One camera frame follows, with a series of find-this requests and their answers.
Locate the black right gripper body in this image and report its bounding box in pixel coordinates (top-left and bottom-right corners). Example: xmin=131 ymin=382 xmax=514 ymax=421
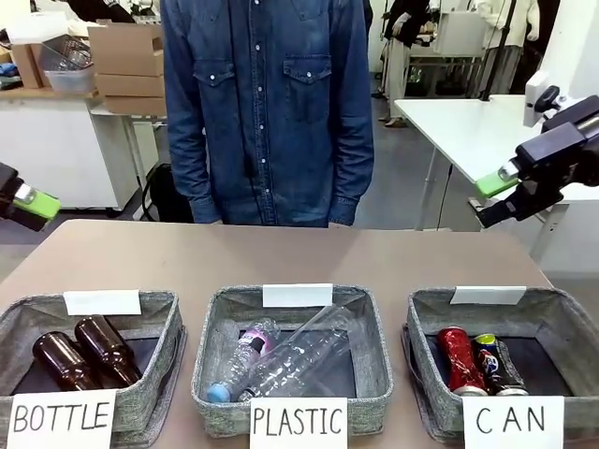
xmin=514 ymin=95 xmax=599 ymax=189

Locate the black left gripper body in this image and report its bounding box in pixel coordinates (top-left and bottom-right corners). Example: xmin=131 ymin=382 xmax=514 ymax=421
xmin=0 ymin=161 xmax=24 ymax=222

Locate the brown glass bottle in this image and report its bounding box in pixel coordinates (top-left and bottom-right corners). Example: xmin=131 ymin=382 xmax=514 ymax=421
xmin=73 ymin=314 xmax=144 ymax=389
xmin=31 ymin=330 xmax=102 ymax=392

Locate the crushed black can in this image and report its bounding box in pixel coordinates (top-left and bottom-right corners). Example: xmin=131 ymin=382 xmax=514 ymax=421
xmin=471 ymin=332 xmax=527 ymax=398

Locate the crushed red can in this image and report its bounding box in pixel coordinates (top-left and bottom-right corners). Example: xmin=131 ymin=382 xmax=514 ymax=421
xmin=436 ymin=326 xmax=489 ymax=395

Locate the large clear plastic bottle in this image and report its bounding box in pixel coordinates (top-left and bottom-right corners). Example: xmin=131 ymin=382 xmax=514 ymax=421
xmin=237 ymin=304 xmax=359 ymax=403

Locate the small water bottle blue cap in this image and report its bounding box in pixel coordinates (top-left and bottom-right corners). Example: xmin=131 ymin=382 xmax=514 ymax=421
xmin=206 ymin=317 xmax=282 ymax=404

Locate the person's left forearm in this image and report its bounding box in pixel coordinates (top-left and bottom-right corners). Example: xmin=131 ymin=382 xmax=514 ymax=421
xmin=329 ymin=130 xmax=376 ymax=227

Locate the person's right forearm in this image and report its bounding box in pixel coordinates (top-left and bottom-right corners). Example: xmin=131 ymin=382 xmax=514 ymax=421
xmin=166 ymin=130 xmax=218 ymax=225

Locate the grey fabric basket can label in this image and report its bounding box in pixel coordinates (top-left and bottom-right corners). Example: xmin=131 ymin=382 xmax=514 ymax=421
xmin=401 ymin=285 xmax=599 ymax=443

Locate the grey fabric basket bottle label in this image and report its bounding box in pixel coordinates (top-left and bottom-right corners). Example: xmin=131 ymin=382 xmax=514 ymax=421
xmin=0 ymin=288 xmax=187 ymax=449

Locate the white CAN paper sign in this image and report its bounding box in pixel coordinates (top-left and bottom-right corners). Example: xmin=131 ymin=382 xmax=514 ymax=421
xmin=460 ymin=396 xmax=565 ymax=449

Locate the grey fabric basket plastic label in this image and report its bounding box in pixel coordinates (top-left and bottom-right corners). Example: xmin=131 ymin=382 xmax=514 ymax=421
xmin=190 ymin=283 xmax=393 ymax=439

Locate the white cabinet wooden top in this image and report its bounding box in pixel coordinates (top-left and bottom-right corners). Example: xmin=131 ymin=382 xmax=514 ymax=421
xmin=0 ymin=87 xmax=141 ymax=211

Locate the white background table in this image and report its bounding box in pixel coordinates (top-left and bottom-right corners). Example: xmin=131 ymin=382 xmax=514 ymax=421
xmin=392 ymin=93 xmax=599 ymax=207

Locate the blank white card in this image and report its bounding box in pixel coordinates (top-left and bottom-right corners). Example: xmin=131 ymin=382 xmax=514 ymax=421
xmin=262 ymin=282 xmax=334 ymax=309
xmin=448 ymin=285 xmax=528 ymax=306
xmin=63 ymin=289 xmax=141 ymax=316

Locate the black backpack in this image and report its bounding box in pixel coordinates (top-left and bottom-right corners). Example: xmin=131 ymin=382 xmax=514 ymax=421
xmin=141 ymin=163 xmax=194 ymax=224

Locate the small cardboard box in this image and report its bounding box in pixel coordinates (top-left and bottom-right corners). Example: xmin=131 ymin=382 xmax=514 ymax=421
xmin=9 ymin=43 xmax=46 ymax=90

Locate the black tripod pole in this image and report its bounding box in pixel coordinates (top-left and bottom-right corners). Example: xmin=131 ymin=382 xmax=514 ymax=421
xmin=479 ymin=0 xmax=519 ymax=102

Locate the clear plastic container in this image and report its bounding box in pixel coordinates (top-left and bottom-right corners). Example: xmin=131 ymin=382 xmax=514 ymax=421
xmin=37 ymin=35 xmax=98 ymax=94

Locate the flat cardboard box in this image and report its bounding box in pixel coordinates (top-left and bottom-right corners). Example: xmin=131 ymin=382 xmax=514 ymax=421
xmin=95 ymin=71 xmax=167 ymax=98
xmin=103 ymin=93 xmax=168 ymax=117

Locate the white background box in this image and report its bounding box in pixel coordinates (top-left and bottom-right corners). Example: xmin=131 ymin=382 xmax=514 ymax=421
xmin=433 ymin=11 xmax=489 ymax=57

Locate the background person black jacket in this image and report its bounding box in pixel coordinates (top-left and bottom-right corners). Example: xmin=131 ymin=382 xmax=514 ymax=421
xmin=379 ymin=0 xmax=444 ymax=128

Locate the large open cardboard box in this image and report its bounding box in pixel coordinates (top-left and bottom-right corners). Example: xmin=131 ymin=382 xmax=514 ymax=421
xmin=87 ymin=23 xmax=166 ymax=77

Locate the white BOTTLE paper sign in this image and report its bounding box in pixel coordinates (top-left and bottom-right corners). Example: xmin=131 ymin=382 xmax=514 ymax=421
xmin=7 ymin=387 xmax=117 ymax=449

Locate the person's denim shirt torso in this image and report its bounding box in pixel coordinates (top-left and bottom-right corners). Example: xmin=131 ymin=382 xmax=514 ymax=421
xmin=161 ymin=0 xmax=376 ymax=229

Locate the white PLASTIC paper sign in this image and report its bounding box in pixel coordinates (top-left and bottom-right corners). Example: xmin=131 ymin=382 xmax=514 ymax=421
xmin=249 ymin=397 xmax=348 ymax=449

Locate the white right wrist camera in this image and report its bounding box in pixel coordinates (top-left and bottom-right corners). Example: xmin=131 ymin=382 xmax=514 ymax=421
xmin=522 ymin=69 xmax=570 ymax=128

